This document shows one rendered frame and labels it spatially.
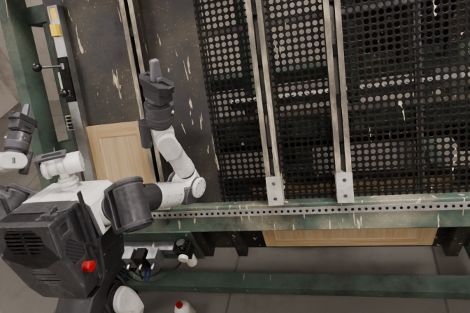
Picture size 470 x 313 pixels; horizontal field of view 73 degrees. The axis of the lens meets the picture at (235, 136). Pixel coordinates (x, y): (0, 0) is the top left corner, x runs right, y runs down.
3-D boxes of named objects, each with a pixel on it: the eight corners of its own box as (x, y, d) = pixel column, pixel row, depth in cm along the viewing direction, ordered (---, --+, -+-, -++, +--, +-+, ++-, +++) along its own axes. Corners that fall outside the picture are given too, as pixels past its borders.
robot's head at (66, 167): (85, 179, 100) (77, 154, 97) (50, 188, 97) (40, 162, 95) (87, 172, 106) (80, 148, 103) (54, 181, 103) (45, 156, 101)
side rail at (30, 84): (63, 204, 170) (47, 213, 160) (11, -13, 151) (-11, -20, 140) (73, 203, 169) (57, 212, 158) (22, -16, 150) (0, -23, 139)
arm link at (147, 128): (177, 118, 98) (179, 146, 105) (167, 100, 105) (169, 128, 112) (140, 126, 94) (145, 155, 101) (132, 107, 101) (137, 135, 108)
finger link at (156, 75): (158, 58, 89) (160, 77, 93) (149, 61, 87) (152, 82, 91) (162, 60, 89) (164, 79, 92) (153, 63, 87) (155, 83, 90)
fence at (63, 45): (96, 207, 159) (91, 210, 155) (53, 8, 142) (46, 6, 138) (105, 207, 158) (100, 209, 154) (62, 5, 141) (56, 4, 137)
